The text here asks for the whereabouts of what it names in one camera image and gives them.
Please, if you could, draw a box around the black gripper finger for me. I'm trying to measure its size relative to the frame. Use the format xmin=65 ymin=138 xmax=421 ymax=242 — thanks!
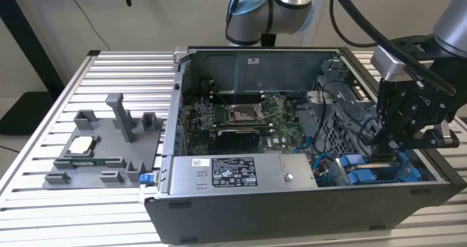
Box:
xmin=370 ymin=79 xmax=413 ymax=155
xmin=396 ymin=120 xmax=461 ymax=150

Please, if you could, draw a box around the black disk wire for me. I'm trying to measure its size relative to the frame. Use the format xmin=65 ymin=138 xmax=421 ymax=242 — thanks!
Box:
xmin=356 ymin=115 xmax=380 ymax=146

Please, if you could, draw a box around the hard disk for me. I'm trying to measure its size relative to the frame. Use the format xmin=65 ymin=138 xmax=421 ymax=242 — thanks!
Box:
xmin=334 ymin=154 xmax=409 ymax=174

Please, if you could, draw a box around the grey metal disk bay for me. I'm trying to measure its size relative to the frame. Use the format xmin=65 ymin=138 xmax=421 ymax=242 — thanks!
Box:
xmin=305 ymin=58 xmax=384 ymax=160

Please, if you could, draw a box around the blue carrier in bay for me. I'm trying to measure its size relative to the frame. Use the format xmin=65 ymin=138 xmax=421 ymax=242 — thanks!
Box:
xmin=348 ymin=170 xmax=422 ymax=184

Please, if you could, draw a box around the green motherboard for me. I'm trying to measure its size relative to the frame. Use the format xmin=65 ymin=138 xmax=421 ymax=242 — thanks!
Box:
xmin=180 ymin=93 xmax=310 ymax=156

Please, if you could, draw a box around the metal socket cover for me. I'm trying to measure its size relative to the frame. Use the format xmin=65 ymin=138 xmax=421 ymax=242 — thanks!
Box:
xmin=256 ymin=98 xmax=285 ymax=116

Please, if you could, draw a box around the silver power supply unit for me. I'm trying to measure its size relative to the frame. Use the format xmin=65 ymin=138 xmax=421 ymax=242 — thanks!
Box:
xmin=166 ymin=153 xmax=317 ymax=196

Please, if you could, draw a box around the CPU socket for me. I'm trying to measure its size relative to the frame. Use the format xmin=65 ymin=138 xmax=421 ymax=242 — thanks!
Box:
xmin=225 ymin=104 xmax=261 ymax=124

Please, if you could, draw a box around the black graphics card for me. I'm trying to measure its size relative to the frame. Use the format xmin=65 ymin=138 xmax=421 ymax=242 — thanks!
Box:
xmin=209 ymin=128 xmax=261 ymax=150

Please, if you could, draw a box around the open black PC case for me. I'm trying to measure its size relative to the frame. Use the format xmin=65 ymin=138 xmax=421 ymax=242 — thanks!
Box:
xmin=143 ymin=46 xmax=467 ymax=245

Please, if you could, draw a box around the blue case latch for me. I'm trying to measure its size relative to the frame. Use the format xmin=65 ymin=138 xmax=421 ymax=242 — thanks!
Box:
xmin=138 ymin=173 xmax=158 ymax=186

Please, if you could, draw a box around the grey parts rack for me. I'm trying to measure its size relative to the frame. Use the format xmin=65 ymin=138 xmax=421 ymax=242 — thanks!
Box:
xmin=42 ymin=93 xmax=168 ymax=190

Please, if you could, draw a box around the green RAM stick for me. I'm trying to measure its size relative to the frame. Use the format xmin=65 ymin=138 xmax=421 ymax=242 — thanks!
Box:
xmin=67 ymin=157 xmax=121 ymax=166

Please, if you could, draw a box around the silver CPU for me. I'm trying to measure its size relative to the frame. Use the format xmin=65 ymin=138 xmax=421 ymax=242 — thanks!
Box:
xmin=67 ymin=136 xmax=95 ymax=154

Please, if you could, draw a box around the black stand base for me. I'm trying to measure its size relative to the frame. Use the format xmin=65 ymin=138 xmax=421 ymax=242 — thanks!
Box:
xmin=0 ymin=91 xmax=55 ymax=136

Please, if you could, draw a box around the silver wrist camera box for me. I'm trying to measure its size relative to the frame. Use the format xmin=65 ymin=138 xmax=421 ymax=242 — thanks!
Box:
xmin=369 ymin=46 xmax=413 ymax=83

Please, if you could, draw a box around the long black wire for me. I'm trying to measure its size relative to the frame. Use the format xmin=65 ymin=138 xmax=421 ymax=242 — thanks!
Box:
xmin=313 ymin=79 xmax=353 ymax=155

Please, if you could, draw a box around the blue wire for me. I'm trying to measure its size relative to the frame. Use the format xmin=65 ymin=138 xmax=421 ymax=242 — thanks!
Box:
xmin=293 ymin=136 xmax=341 ymax=182

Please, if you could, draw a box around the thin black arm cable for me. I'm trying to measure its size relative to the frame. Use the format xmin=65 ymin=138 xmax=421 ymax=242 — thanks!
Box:
xmin=328 ymin=0 xmax=378 ymax=48

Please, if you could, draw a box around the thin black wall cable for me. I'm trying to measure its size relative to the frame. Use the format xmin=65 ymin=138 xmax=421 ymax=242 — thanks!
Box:
xmin=61 ymin=0 xmax=110 ymax=51

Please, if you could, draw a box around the black stand post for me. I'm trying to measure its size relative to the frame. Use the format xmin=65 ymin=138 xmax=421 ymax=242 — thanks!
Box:
xmin=0 ymin=0 xmax=66 ymax=100

